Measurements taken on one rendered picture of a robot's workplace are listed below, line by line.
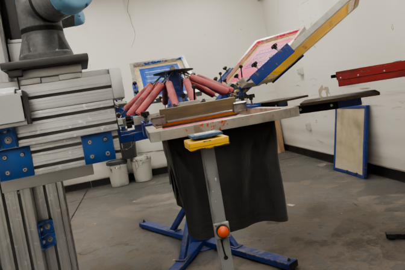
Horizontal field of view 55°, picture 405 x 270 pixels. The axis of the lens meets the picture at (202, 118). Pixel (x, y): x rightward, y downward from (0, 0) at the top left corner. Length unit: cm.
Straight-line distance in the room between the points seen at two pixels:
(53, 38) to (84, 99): 19
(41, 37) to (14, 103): 23
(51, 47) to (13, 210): 54
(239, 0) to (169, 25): 121
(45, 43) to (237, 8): 555
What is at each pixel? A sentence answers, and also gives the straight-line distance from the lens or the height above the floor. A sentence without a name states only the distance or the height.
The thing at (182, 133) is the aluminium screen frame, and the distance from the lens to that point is 145.
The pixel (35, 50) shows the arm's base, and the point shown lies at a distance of 118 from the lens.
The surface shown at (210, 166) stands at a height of 86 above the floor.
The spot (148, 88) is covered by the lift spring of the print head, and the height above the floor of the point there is 121.
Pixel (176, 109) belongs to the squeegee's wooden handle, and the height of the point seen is 105.
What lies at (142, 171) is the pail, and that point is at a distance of 588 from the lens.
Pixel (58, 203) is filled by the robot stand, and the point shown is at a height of 81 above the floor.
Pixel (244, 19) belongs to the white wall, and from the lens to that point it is 658.
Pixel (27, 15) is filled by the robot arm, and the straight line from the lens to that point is 122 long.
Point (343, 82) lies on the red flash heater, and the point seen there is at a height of 104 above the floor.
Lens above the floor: 109
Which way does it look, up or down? 3 degrees down
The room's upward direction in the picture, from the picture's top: 9 degrees counter-clockwise
